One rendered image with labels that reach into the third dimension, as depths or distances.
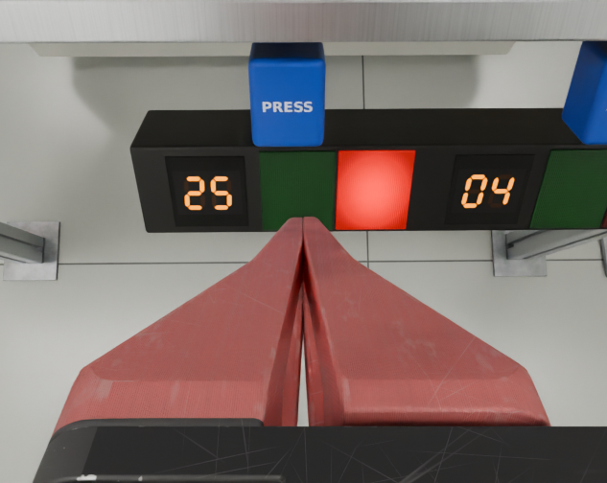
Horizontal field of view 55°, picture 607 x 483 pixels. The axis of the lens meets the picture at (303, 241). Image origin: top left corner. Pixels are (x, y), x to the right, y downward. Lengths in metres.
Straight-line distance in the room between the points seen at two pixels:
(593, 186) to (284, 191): 0.12
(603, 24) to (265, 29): 0.09
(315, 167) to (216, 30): 0.07
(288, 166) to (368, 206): 0.04
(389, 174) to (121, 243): 0.73
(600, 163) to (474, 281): 0.68
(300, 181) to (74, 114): 0.80
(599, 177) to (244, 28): 0.15
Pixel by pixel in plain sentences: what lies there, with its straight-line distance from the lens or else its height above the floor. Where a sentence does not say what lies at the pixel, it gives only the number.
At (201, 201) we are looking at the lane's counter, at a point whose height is 0.65.
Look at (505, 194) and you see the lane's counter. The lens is 0.24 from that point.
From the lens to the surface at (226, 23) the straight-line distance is 0.17.
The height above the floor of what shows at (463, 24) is 0.73.
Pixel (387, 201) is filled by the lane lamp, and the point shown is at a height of 0.65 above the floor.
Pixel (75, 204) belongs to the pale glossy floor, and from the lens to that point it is 0.96.
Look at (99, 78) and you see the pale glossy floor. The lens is 1.02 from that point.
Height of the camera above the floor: 0.88
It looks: 81 degrees down
